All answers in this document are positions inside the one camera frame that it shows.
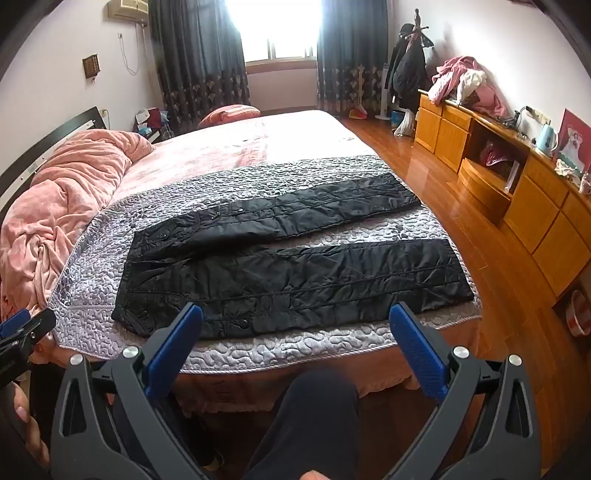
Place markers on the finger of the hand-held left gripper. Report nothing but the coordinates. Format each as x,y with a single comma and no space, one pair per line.
11,325

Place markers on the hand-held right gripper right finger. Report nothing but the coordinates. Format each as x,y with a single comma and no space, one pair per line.
415,346

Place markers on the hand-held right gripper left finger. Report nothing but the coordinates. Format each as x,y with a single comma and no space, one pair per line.
176,341

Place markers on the black pants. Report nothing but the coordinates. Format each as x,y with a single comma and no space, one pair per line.
300,286

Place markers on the person's left hand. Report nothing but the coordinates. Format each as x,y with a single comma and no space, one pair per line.
32,424

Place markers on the grey quilted bedspread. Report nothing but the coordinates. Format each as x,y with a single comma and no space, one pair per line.
277,353

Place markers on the person's right leg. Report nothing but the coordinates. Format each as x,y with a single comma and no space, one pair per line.
304,415

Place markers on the pink fleece blanket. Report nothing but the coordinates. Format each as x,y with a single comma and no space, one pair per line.
69,194

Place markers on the pink basin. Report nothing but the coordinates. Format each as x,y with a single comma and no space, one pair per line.
581,314

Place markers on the wooden dresser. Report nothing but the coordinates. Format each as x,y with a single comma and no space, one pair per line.
540,207

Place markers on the dark wooden headboard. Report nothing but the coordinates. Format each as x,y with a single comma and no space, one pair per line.
55,138

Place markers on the pink bag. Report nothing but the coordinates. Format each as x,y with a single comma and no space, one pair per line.
496,154

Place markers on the bed with pink sheet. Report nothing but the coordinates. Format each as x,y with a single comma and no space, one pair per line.
258,143

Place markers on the cluttered nightstand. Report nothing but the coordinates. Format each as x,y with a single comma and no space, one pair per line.
152,122

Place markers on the white plastic bag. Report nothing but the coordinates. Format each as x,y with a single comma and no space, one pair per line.
406,124

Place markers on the blue bucket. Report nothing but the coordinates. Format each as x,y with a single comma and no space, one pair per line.
395,117

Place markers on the red pillow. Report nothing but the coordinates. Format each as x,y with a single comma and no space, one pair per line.
228,115

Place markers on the broom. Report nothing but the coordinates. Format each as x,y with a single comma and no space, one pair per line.
357,108

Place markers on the light blue kettle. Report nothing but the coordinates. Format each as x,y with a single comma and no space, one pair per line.
547,138

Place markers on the white tower fan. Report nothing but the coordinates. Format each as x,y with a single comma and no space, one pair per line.
384,92

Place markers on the white power strip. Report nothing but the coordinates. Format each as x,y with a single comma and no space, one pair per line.
538,114

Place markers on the pile of pink clothes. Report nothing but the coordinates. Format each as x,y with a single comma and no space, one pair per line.
461,81

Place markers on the coat rack with dark coats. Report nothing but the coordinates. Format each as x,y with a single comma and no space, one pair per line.
408,69

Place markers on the dark patterned curtain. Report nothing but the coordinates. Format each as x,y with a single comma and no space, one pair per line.
355,55
198,55

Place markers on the window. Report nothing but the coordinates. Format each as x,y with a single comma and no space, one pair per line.
277,32

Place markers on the pink picture frame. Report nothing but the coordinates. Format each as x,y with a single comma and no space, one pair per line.
575,136

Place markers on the wall air conditioner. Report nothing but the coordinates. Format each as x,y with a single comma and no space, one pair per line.
129,9

